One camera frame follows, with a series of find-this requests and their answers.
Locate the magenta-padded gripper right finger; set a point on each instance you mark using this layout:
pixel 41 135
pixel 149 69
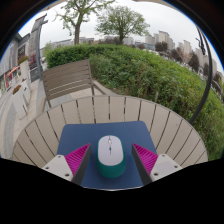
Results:
pixel 163 165

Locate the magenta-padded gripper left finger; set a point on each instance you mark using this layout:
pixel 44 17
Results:
pixel 60 165

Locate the white and teal computer mouse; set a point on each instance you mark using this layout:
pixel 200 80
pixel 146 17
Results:
pixel 110 151

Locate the dark blue mouse pad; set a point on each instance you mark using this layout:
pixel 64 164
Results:
pixel 133 133

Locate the beige slatted outdoor chair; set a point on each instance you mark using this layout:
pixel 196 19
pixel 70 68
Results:
pixel 68 78

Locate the green hedge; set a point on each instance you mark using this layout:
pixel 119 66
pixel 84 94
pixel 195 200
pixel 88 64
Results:
pixel 150 73

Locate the dark curved parasol pole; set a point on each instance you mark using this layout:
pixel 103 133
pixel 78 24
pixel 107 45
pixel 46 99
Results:
pixel 207 76

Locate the tall grey sign pillar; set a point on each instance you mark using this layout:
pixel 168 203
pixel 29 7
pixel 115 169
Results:
pixel 36 50

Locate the group of pale apartment buildings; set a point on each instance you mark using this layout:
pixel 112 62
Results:
pixel 163 37

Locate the tall tree with bare trunk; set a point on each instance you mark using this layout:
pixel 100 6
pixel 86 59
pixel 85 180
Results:
pixel 77 31

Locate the round leafy green tree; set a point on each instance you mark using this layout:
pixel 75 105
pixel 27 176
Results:
pixel 121 21

